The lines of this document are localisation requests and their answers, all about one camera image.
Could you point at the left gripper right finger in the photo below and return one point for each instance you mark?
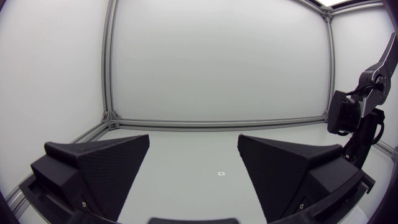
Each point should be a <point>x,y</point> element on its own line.
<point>280,174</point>

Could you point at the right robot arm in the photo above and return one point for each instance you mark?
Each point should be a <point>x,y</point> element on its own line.
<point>371,93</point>

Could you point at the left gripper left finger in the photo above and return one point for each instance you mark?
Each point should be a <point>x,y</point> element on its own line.
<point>105,168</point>

